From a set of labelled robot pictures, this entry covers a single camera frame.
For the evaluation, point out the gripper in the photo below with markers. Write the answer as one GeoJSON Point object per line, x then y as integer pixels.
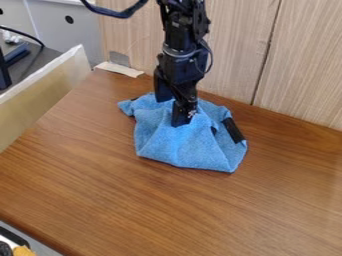
{"type": "Point", "coordinates": [182, 68]}

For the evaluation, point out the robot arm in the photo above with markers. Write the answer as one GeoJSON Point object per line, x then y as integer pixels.
{"type": "Point", "coordinates": [180, 26]}

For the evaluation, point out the grey cabinet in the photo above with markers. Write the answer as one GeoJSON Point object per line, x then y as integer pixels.
{"type": "Point", "coordinates": [58, 23]}

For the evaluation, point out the blue cloth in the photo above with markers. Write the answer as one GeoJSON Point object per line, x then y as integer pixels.
{"type": "Point", "coordinates": [187, 146]}

